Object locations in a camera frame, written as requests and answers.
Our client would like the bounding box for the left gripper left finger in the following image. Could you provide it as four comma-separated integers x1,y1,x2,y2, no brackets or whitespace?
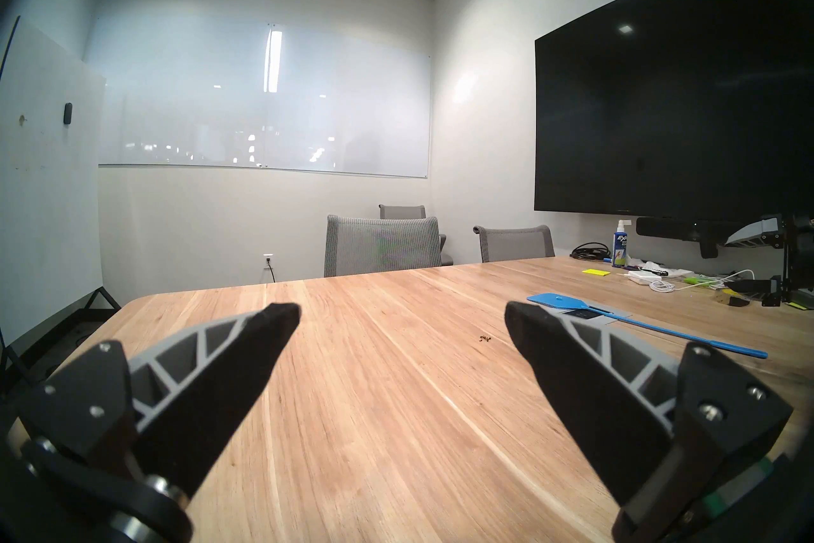
14,302,301,501

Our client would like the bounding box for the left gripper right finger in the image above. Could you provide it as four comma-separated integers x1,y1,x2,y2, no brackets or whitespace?
504,301,794,526

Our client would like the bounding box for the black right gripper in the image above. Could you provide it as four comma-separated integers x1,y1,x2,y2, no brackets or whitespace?
722,212,814,308

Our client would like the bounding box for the blue plastic fly swatter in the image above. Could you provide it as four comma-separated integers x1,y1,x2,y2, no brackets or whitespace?
527,292,769,359

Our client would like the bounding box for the white plastic bag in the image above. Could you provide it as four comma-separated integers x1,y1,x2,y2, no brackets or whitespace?
639,262,697,280

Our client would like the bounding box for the black video soundbar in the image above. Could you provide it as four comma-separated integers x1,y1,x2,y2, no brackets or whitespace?
636,216,764,259

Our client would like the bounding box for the silver table power outlet box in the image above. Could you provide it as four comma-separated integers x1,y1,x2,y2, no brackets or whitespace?
572,300,633,326

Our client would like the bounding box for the whiteboard cleaner spray bottle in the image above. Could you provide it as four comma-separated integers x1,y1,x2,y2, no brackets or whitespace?
611,220,632,268

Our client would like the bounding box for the grey mesh chair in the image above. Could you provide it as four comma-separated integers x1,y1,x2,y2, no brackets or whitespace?
324,215,442,278
473,225,556,263

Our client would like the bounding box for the white mobile whiteboard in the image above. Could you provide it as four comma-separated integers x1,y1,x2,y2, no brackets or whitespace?
0,16,121,383

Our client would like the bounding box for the grey office chair with armrests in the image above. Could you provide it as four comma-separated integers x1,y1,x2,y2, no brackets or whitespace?
379,205,449,267

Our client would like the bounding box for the white charging cable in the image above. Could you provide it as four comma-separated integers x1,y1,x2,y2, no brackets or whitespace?
649,269,757,294

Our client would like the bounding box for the black wall television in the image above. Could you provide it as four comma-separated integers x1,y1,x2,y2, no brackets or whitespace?
534,0,814,218

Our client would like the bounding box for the large wall glass whiteboard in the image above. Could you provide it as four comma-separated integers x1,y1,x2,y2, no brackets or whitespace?
95,17,433,179

